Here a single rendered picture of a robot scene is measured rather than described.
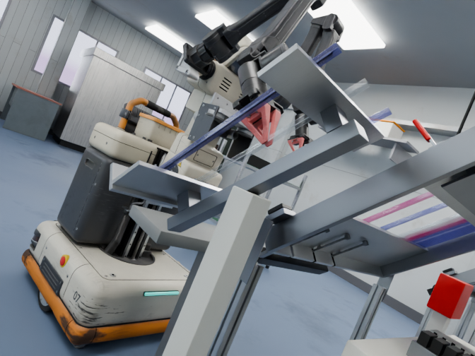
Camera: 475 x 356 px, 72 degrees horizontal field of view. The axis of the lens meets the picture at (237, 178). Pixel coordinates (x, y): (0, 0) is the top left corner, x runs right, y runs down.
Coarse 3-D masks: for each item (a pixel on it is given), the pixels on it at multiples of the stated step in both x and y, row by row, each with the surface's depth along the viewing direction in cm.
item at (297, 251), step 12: (276, 252) 87; (288, 252) 91; (300, 252) 95; (312, 252) 101; (324, 252) 105; (324, 264) 103; (336, 264) 107; (348, 264) 113; (360, 264) 119; (372, 264) 126
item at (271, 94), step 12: (336, 48) 46; (324, 60) 48; (264, 96) 54; (276, 96) 54; (252, 108) 55; (228, 120) 58; (240, 120) 58; (216, 132) 60; (192, 144) 64; (204, 144) 63; (180, 156) 66; (168, 168) 69
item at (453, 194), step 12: (444, 180) 72; (456, 180) 64; (468, 180) 64; (432, 192) 76; (444, 192) 77; (456, 192) 69; (468, 192) 69; (456, 204) 84; (468, 204) 75; (468, 216) 93
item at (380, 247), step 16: (352, 224) 87; (368, 224) 90; (320, 240) 95; (352, 240) 99; (368, 240) 101; (384, 240) 103; (400, 240) 105; (352, 256) 114; (368, 256) 116; (384, 256) 119; (400, 256) 121
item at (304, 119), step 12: (360, 84) 55; (348, 96) 56; (300, 120) 61; (276, 132) 64; (288, 132) 63; (264, 144) 66; (240, 156) 69; (216, 168) 73; (228, 168) 73; (204, 180) 76
